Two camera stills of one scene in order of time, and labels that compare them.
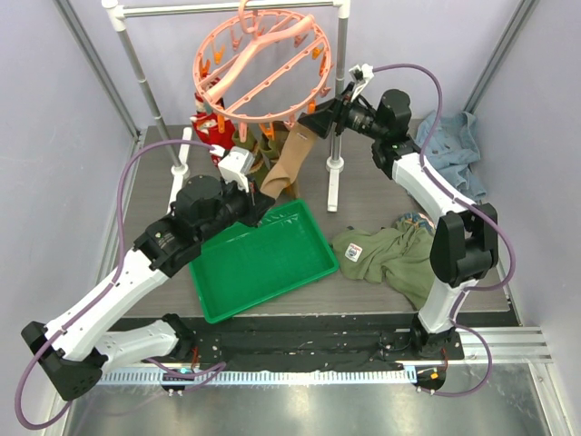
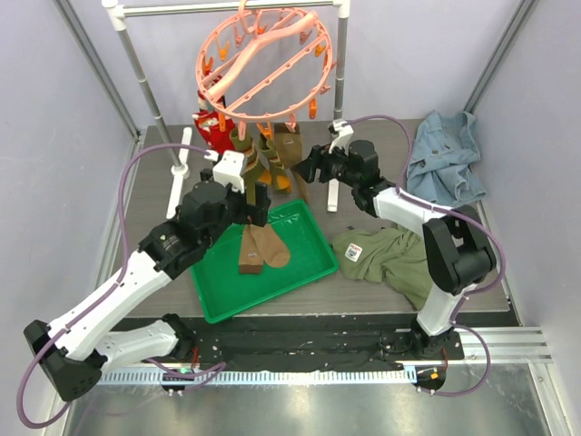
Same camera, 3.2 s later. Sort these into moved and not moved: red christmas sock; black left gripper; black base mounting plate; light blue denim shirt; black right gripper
Moved: black right gripper
Not moved: red christmas sock; black left gripper; light blue denim shirt; black base mounting plate
